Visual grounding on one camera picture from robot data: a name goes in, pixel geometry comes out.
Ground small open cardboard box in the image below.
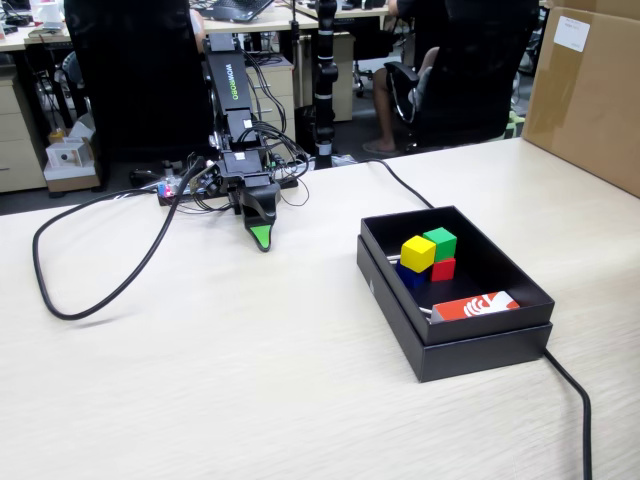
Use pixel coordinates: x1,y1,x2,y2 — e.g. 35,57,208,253
42,134,103,194

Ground black laptop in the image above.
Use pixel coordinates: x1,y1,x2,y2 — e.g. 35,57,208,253
191,0,276,24

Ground blue wooden cube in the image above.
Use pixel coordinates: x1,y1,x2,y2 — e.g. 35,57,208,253
394,262,429,290

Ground red wooden cube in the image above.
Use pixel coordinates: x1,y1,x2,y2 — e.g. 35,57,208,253
429,257,457,283

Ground white product box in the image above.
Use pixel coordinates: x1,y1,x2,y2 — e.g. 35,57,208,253
45,141,89,170

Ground orange and white matchbox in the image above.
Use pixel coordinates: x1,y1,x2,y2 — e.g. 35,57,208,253
430,290,521,324

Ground beige office desk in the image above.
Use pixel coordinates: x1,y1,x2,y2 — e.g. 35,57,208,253
0,22,74,54
202,4,321,36

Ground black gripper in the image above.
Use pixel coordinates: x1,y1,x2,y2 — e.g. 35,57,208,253
218,149,282,252

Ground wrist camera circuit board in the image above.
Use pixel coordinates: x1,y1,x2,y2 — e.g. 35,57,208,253
188,160,222,197

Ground black mesh office chair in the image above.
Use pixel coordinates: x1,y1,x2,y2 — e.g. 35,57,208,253
63,0,217,164

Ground large brown cardboard carton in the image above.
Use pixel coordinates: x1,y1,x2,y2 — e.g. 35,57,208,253
519,0,640,199

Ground black open box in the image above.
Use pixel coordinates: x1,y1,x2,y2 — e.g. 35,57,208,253
356,234,554,384

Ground green and black mat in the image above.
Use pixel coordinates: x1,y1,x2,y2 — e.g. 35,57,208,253
502,109,527,142

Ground black armrest office chair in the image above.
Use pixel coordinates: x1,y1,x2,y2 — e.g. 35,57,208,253
383,0,540,149

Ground narrow beige cabinet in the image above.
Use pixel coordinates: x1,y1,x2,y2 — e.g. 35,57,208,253
332,32,357,124

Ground seated person bare legs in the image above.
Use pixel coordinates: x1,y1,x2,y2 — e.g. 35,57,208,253
362,0,441,156

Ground white shipping label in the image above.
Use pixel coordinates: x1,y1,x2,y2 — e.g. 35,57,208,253
554,14,592,54

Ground black cardboard box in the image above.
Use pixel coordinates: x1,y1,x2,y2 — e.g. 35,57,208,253
359,203,556,346

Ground yellow wooden cube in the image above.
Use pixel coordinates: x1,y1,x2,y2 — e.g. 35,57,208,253
399,234,437,274

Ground beige drawer cabinet with cables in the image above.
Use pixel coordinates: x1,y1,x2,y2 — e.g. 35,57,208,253
244,53,297,151

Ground green wooden cube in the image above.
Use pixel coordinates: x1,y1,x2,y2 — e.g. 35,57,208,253
422,227,458,263

